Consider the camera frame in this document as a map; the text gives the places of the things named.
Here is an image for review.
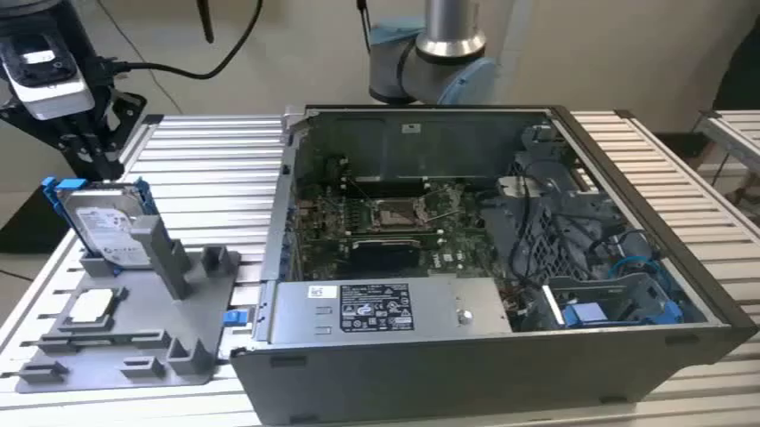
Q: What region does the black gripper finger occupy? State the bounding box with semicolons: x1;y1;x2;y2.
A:
97;91;149;178
0;108;102;178

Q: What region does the hard disk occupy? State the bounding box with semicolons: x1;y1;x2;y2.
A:
42;176;163;273

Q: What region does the blue disk carrier in bay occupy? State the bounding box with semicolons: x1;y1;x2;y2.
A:
561;303;612;329

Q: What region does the grey metal disk bay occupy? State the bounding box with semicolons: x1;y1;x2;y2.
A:
544;272;682;331

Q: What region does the black antenna rod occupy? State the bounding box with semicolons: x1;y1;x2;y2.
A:
196;0;217;44

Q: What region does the silver CPU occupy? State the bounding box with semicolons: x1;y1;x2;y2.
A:
67;288;122;325

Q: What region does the grey parts rack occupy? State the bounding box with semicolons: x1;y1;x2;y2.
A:
15;215;245;395

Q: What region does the green RAM stick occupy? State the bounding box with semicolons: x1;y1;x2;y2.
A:
69;334;163;346

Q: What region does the CPU socket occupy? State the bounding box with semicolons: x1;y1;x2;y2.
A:
370;197;433;231

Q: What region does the black graphics card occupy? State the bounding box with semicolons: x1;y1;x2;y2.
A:
349;238;424;273

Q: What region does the metal socket cover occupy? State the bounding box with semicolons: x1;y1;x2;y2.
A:
415;181;468;227

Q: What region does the grey power supply unit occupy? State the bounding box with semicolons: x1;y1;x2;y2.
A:
266;278;515;347

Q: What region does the green motherboard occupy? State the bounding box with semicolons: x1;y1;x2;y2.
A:
290;153;513;280

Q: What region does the grey perforated drive cage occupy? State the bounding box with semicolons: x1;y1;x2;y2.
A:
479;149;632;286

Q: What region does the black open PC case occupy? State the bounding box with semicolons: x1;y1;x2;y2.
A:
229;104;760;423

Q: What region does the metal slat side table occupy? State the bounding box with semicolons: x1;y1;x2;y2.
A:
691;109;760;188

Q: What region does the thin black wall wire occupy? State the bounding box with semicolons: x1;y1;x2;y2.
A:
149;73;187;116

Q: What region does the thick black camera cable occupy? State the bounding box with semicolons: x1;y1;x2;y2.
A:
103;0;268;82

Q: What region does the thin black floor wire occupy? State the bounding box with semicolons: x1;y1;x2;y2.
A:
0;266;37;285

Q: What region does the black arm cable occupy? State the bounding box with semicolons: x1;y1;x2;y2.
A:
354;0;377;60

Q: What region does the long black wire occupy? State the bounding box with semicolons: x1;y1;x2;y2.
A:
515;171;540;288

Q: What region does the blue wire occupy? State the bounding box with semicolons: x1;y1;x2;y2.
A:
606;254;668;304

